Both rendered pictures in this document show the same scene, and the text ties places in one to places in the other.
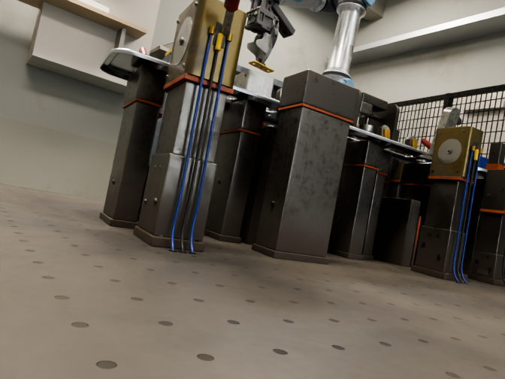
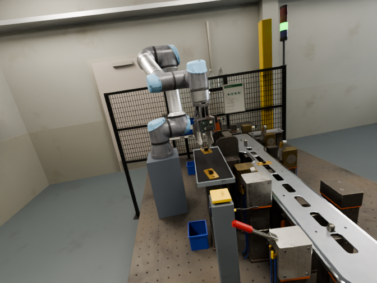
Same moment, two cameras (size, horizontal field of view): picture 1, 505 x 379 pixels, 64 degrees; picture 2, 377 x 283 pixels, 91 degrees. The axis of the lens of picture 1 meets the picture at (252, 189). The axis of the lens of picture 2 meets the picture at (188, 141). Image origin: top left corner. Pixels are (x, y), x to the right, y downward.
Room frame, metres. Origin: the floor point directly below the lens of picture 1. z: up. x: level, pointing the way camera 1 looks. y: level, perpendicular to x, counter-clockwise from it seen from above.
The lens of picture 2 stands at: (0.93, 0.76, 1.51)
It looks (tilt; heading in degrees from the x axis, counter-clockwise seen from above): 17 degrees down; 300
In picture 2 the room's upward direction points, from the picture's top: 9 degrees counter-clockwise
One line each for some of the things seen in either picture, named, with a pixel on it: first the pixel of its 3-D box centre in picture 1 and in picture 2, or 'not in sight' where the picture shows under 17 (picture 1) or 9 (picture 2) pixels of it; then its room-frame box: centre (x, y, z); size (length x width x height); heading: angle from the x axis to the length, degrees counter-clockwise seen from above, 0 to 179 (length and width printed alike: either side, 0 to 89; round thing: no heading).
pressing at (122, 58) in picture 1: (378, 145); (266, 165); (1.06, -0.30, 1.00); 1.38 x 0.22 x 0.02; 119
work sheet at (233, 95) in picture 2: not in sight; (233, 97); (1.47, -1.26, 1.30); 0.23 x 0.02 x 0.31; 29
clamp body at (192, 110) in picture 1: (192, 128); not in sight; (0.61, 0.11, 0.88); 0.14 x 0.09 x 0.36; 29
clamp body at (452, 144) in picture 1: (452, 204); (290, 173); (0.93, -0.46, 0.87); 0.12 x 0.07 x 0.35; 29
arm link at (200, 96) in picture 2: not in sight; (201, 96); (1.25, 0.06, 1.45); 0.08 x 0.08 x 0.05
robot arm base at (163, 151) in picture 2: not in sight; (161, 147); (1.66, -0.14, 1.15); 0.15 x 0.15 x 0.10
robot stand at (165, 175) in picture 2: not in sight; (168, 182); (1.66, -0.14, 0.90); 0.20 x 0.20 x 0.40; 35
